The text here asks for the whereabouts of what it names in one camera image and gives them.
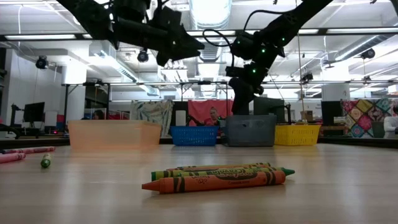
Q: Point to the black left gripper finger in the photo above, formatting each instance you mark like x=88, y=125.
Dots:
x=186, y=42
x=183, y=56

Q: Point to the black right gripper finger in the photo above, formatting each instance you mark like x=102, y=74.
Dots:
x=242, y=102

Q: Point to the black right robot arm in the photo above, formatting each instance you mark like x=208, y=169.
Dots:
x=298, y=18

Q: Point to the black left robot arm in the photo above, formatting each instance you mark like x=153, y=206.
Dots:
x=93, y=15

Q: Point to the black ceiling spotlight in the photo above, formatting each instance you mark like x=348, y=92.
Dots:
x=41, y=62
x=143, y=56
x=367, y=53

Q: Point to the black monitor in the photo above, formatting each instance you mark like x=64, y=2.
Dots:
x=331, y=113
x=32, y=112
x=270, y=107

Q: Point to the grey plastic bin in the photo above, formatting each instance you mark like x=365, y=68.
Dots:
x=250, y=130

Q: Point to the person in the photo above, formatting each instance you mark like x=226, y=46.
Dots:
x=213, y=116
x=99, y=114
x=391, y=123

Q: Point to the red cloth backdrop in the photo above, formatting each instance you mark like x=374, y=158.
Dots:
x=197, y=110

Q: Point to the blue plastic mesh basket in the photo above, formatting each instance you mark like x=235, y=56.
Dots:
x=194, y=135

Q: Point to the white box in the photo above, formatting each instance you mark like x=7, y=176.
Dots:
x=180, y=118

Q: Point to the yellow plastic mesh basket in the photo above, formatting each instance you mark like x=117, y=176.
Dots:
x=297, y=135

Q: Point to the brown cardboard box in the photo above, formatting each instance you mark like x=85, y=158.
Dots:
x=307, y=115

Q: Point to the floral patterned cloth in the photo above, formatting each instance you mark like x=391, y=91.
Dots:
x=152, y=115

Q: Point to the orange crayon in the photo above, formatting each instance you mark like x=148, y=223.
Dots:
x=217, y=167
x=217, y=183

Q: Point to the orange translucent plastic bin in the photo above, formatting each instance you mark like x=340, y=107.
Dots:
x=113, y=135

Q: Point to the yellow-green crayon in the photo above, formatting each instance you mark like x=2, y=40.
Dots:
x=161, y=175

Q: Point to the colourful patchwork quilt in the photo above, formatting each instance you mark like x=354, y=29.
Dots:
x=363, y=118

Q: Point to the pink crayon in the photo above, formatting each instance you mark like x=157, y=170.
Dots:
x=12, y=158
x=28, y=150

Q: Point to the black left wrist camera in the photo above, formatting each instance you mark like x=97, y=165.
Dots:
x=164, y=18

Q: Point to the silver ceiling air duct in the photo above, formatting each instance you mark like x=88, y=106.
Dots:
x=210, y=15

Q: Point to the black aluminium table frame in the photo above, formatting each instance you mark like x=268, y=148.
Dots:
x=357, y=141

